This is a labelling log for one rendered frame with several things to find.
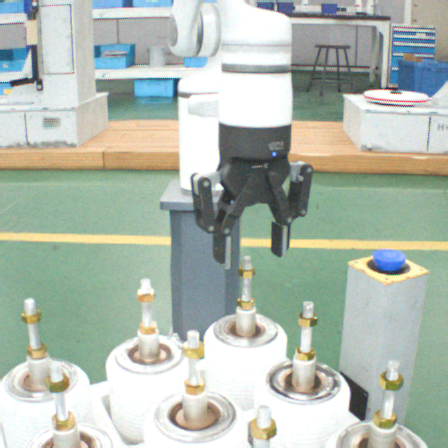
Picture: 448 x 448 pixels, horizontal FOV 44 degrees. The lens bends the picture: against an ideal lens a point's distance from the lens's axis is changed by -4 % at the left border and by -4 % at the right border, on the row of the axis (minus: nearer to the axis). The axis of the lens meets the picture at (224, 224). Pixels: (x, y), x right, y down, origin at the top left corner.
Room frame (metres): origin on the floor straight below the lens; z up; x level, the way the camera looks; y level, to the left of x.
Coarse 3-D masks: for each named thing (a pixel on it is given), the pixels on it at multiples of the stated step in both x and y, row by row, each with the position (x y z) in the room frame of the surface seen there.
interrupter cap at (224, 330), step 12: (216, 324) 0.59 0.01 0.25; (228, 324) 0.59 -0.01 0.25; (264, 324) 0.59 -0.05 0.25; (276, 324) 0.59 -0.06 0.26; (216, 336) 0.57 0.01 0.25; (228, 336) 0.57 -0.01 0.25; (240, 336) 0.57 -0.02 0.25; (252, 336) 0.57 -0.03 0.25; (264, 336) 0.56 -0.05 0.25; (276, 336) 0.57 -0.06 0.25
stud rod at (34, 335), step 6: (30, 300) 0.48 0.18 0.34; (30, 306) 0.47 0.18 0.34; (30, 312) 0.47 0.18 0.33; (30, 324) 0.47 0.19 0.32; (36, 324) 0.47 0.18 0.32; (30, 330) 0.47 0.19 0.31; (36, 330) 0.47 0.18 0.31; (30, 336) 0.47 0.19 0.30; (36, 336) 0.47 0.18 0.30; (30, 342) 0.47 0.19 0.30; (36, 342) 0.47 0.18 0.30; (36, 348) 0.47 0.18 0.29
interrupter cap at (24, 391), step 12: (60, 360) 0.51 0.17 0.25; (12, 372) 0.48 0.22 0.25; (24, 372) 0.49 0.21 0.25; (72, 372) 0.49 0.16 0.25; (12, 384) 0.46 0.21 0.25; (24, 384) 0.47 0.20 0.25; (72, 384) 0.47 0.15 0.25; (12, 396) 0.44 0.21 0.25; (24, 396) 0.44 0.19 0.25; (36, 396) 0.44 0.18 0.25; (48, 396) 0.44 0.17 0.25
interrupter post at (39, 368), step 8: (32, 360) 0.47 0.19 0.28; (40, 360) 0.47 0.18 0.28; (48, 360) 0.47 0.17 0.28; (32, 368) 0.46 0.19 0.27; (40, 368) 0.47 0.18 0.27; (48, 368) 0.47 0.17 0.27; (32, 376) 0.47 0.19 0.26; (40, 376) 0.47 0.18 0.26; (32, 384) 0.47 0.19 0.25; (40, 384) 0.46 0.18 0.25
